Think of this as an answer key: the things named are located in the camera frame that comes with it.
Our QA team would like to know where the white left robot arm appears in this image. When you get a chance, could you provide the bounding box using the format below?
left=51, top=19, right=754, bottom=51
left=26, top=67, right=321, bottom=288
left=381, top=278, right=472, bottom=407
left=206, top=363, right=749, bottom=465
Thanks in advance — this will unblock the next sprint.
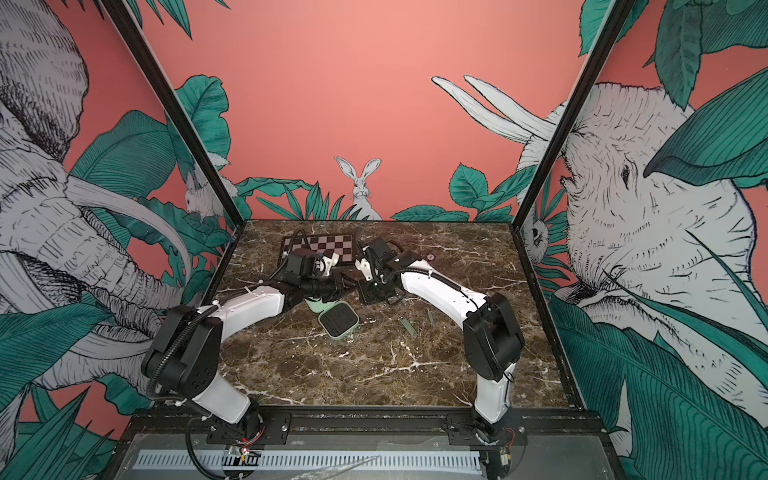
left=141, top=272, right=358, bottom=425

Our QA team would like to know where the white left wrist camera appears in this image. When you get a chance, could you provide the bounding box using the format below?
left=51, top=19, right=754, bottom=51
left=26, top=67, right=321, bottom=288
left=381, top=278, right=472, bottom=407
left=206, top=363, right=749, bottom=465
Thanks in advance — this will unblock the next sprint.
left=313, top=252, right=340, bottom=278

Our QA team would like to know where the black right frame post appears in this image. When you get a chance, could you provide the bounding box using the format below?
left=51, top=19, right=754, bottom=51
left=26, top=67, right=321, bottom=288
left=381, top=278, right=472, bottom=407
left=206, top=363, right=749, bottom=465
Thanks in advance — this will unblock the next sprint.
left=511, top=0, right=634, bottom=233

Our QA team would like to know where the white slotted cable duct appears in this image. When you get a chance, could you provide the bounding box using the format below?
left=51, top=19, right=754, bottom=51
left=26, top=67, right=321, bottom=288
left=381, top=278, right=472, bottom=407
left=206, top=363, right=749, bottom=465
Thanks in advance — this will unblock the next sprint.
left=130, top=449, right=483, bottom=473

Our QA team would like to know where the black frame post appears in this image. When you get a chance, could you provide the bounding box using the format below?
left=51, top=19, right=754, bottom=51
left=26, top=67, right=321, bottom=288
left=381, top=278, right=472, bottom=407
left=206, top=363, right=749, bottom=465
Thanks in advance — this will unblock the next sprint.
left=100, top=0, right=245, bottom=227
left=511, top=0, right=634, bottom=233

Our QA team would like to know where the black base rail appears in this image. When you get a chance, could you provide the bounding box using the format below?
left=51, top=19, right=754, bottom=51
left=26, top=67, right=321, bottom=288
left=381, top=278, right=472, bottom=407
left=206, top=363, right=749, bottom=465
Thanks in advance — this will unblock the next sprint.
left=119, top=404, right=607, bottom=448

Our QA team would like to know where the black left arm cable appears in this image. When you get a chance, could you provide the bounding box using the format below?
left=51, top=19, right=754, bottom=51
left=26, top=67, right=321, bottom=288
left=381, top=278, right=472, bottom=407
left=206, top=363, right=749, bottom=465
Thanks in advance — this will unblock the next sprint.
left=184, top=416, right=241, bottom=480

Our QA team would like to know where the green nail clipper case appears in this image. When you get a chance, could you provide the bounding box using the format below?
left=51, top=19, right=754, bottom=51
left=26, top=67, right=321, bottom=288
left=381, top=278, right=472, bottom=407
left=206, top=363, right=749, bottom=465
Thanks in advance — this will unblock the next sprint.
left=305, top=299, right=359, bottom=340

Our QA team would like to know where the maroon checkered chess board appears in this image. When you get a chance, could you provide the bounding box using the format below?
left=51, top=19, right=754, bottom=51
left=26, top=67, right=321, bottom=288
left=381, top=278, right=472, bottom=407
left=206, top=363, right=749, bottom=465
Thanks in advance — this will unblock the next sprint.
left=279, top=233, right=357, bottom=265

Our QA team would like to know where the black left frame post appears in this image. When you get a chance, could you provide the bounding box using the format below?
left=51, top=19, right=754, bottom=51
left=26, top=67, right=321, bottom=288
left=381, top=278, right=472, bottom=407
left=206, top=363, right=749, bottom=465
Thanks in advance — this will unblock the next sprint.
left=100, top=0, right=245, bottom=227

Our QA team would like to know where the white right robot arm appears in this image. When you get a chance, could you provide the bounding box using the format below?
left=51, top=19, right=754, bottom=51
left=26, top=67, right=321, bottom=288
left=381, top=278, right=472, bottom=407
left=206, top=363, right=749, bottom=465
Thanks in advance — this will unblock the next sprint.
left=355, top=237, right=525, bottom=425

